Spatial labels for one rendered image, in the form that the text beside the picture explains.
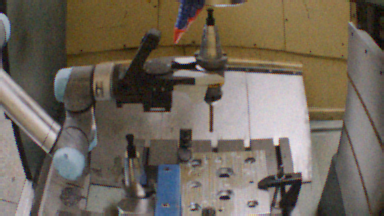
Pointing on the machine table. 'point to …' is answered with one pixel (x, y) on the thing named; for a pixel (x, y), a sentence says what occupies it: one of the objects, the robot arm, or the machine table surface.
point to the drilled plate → (225, 184)
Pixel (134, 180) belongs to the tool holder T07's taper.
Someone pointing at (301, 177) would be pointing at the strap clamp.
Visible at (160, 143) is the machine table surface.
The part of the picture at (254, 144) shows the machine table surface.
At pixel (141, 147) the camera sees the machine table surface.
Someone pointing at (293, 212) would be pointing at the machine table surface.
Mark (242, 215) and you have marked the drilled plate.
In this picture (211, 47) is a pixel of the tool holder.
